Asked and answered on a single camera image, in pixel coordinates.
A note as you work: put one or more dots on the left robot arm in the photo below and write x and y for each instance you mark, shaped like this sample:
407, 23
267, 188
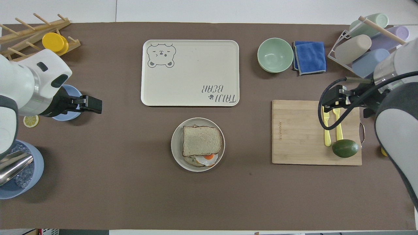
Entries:
19, 81

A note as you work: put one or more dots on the avocado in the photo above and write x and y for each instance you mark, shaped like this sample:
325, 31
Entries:
345, 148

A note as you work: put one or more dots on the yellow plastic fork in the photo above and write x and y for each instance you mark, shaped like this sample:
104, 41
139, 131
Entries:
339, 130

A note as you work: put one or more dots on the green bowl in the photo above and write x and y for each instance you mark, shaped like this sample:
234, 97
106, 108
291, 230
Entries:
275, 54

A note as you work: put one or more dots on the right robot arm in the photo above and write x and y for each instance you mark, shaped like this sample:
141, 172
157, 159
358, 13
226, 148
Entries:
396, 130

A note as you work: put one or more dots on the green tumbler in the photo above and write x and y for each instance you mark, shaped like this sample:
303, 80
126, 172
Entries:
367, 26

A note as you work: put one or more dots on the wooden dish rack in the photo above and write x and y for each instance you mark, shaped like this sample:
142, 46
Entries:
32, 32

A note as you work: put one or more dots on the cream tray with bear print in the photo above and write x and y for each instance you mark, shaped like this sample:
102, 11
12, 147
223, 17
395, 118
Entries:
189, 70

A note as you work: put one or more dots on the blue cloth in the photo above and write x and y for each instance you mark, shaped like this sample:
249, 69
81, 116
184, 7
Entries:
310, 58

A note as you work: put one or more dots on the light blue bucket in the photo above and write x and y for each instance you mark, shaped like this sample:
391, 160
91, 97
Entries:
37, 169

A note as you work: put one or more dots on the yellow plastic knife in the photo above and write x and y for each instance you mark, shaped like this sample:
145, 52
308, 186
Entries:
327, 137

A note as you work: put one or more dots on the lemon slice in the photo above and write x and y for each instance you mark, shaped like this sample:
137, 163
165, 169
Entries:
31, 121

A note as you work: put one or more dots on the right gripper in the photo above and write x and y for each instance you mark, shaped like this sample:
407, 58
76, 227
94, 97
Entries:
372, 96

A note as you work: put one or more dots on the beige tumbler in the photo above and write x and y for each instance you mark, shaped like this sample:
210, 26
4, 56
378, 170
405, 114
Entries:
352, 49

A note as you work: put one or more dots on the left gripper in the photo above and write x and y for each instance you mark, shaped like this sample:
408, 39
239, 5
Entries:
60, 101

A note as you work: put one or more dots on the metal scoop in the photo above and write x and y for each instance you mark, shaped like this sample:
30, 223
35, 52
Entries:
14, 166

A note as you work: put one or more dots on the small yellow object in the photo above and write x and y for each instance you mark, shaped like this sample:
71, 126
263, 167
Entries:
383, 152

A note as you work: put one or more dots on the wooden cutting board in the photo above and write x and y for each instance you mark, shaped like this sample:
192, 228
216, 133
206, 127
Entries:
300, 133

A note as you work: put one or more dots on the fried egg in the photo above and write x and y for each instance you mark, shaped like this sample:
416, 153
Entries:
207, 159

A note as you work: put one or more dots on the yellow small plate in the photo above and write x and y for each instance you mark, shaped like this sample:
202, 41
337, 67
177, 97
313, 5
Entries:
66, 45
52, 41

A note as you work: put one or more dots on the light blue cup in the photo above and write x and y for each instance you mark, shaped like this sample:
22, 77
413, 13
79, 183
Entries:
75, 91

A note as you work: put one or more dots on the purple tumbler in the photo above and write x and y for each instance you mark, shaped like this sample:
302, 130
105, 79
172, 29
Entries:
390, 38

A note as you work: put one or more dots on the blue tumbler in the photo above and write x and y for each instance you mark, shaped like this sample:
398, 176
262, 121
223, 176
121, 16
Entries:
367, 62

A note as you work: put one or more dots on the bread slice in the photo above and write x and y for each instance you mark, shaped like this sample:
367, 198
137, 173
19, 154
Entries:
191, 161
200, 140

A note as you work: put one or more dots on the grey round plate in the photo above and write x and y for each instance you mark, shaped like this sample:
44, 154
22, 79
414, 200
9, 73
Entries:
178, 153

